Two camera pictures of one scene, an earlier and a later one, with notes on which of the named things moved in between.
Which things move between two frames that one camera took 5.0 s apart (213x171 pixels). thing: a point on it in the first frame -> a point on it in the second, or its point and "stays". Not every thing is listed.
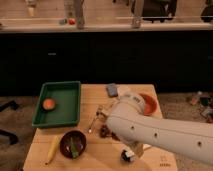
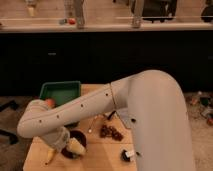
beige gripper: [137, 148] -> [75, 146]
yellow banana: [53, 149] stays
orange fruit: [48, 104] stays
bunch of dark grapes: [105, 132] stays
